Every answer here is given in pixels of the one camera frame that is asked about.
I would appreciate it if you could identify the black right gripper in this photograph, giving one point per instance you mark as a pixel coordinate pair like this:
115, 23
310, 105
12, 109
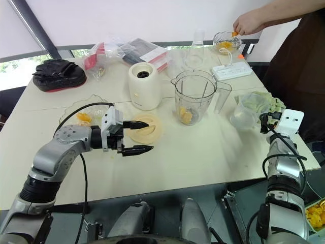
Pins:
264, 126

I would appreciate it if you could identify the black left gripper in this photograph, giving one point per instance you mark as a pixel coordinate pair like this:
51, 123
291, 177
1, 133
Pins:
114, 142

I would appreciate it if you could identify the small orange piece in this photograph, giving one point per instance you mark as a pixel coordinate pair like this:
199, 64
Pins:
235, 33

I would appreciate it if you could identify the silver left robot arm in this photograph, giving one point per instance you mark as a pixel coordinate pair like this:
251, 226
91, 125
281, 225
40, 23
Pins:
63, 150

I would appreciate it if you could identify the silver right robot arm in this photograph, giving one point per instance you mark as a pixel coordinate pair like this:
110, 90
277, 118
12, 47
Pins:
284, 165

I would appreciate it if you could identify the person's bare forearm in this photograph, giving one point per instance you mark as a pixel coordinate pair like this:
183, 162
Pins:
289, 12

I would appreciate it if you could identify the cream blender lid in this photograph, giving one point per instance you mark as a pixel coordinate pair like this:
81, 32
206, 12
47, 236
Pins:
149, 134

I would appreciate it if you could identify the cream blender base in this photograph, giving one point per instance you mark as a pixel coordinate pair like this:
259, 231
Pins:
144, 89

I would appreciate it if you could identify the orange segments in jar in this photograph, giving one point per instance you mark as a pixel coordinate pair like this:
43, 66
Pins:
185, 117

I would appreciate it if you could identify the clear blender jar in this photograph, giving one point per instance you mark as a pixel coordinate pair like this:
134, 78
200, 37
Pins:
194, 99

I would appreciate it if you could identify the person's bare hand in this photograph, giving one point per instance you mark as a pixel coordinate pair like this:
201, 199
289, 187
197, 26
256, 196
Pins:
248, 23

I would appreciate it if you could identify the clear plastic cup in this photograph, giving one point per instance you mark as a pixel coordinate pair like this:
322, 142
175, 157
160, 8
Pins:
243, 117

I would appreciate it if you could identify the green cloth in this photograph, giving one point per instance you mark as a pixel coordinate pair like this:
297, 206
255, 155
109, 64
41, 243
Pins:
273, 101

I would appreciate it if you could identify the orange segment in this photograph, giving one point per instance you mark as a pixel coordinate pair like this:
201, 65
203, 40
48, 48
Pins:
84, 117

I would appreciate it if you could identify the person's brown clothed body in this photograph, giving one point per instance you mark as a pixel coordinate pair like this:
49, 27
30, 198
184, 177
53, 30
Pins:
299, 76

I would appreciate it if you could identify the white power strip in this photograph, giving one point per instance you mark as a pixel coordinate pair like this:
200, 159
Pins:
232, 71

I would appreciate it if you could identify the clear glass plate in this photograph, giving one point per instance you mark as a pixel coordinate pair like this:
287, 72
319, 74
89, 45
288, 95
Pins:
73, 109

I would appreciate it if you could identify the small orange plastic clip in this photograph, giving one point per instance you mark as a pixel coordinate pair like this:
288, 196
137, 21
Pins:
241, 56

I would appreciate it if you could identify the small bag of brass screws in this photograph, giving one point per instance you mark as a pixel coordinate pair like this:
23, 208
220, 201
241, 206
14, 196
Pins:
99, 72

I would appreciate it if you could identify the black and white object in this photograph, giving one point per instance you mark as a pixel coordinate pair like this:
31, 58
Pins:
247, 48

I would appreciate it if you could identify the red and white box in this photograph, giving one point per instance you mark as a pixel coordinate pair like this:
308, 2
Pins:
160, 59

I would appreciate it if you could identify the grey rounded robot leg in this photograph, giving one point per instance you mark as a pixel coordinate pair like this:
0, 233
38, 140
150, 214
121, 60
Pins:
194, 223
132, 221

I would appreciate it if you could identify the clear empty plastic bag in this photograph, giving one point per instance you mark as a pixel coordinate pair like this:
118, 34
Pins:
177, 63

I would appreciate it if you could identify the clear glass bowl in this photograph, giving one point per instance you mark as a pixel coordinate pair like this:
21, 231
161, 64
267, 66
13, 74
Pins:
234, 42

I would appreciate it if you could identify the orange pieces in bowl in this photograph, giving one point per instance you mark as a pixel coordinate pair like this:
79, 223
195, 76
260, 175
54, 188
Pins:
224, 45

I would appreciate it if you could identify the plastic bag with red packs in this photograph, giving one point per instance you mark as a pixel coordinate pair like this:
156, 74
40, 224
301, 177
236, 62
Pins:
96, 54

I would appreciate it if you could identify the black padded mitt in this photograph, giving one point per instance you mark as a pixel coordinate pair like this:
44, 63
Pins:
61, 76

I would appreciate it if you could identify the green tray of orange pieces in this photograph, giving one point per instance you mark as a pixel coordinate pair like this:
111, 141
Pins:
316, 216

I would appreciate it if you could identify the clear glass flask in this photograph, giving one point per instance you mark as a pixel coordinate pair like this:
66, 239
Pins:
195, 40

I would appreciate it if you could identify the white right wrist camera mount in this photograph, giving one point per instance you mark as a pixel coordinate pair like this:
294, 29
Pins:
289, 121

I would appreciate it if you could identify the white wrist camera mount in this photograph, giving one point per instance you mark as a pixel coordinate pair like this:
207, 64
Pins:
110, 119
289, 121

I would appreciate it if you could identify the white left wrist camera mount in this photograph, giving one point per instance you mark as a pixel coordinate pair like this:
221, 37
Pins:
110, 119

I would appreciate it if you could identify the dark window frame beam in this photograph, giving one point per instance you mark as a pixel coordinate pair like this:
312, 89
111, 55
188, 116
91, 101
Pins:
35, 28

